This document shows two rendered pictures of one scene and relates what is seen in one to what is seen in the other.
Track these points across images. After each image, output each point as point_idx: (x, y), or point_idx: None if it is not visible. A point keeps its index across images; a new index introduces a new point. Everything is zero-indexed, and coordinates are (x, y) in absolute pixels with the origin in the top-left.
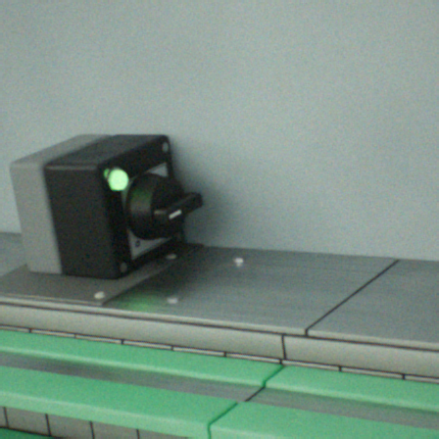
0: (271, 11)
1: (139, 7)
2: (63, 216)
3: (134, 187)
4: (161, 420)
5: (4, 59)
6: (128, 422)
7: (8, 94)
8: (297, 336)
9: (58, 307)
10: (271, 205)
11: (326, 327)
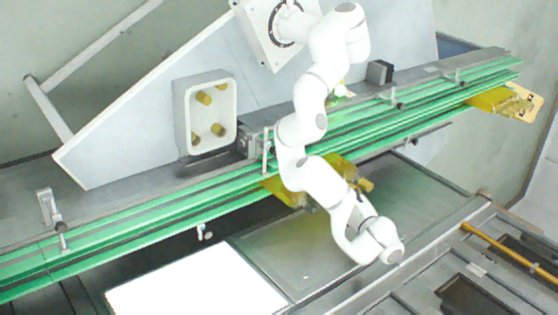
0: (395, 38)
1: (380, 39)
2: (388, 74)
3: None
4: (432, 92)
5: None
6: (429, 94)
7: None
8: (421, 80)
9: (397, 87)
10: None
11: (422, 78)
